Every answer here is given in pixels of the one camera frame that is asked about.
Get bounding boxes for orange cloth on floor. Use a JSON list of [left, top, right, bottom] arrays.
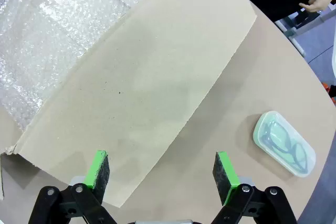
[[322, 82, 336, 104]]

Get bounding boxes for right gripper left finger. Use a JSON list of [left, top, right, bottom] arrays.
[[28, 150, 118, 224]]

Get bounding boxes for translucent green glasses case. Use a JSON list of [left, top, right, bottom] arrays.
[[253, 110, 317, 178]]

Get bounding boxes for brown cardboard shipping box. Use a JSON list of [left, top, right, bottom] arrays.
[[0, 0, 258, 208]]

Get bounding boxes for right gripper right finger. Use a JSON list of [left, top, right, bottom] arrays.
[[211, 151, 299, 224]]

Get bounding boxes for dark glasses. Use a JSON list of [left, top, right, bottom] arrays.
[[259, 121, 311, 175]]

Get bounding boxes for clear bubble wrap sheet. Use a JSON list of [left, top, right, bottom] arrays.
[[0, 0, 184, 132]]

